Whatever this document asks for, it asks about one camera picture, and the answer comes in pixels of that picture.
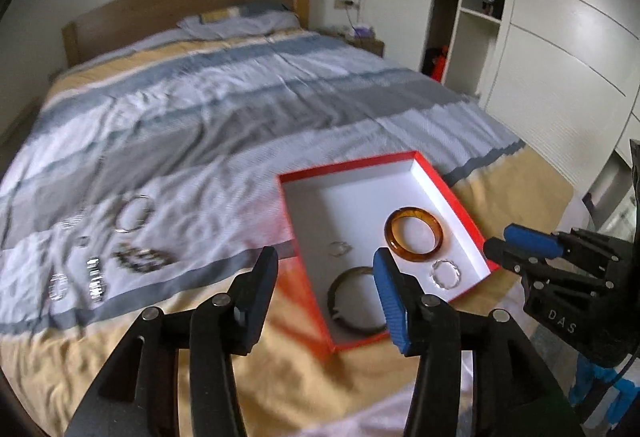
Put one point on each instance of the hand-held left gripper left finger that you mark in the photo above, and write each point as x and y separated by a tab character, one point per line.
264	279

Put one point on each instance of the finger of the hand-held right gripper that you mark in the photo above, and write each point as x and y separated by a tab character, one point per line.
505	253
530	237

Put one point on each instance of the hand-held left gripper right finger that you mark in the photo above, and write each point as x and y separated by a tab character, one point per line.
387	287

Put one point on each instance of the dark bangle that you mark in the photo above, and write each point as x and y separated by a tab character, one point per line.
333	297

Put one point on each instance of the red cardboard box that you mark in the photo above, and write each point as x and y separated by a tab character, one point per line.
350	202

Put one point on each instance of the thin silver bangle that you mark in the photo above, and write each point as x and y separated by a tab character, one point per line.
118	223

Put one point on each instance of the amber bangle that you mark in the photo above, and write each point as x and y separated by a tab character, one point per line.
391	237

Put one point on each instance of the striped duvet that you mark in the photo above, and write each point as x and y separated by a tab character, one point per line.
225	117

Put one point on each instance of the red object in wardrobe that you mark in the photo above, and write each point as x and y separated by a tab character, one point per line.
439	67

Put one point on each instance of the white wardrobe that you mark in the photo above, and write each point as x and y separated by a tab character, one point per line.
550	42

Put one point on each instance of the wooden nightstand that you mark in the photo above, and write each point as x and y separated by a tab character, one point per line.
370	46

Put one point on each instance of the purple tissue box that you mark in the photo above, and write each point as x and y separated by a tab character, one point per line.
362	31

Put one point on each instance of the striped pillow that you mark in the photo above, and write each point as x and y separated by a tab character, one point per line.
240	19

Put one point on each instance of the wooden bed headboard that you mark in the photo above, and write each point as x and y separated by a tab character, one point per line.
150	2

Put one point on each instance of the wall outlet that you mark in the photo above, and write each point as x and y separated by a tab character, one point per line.
346	3

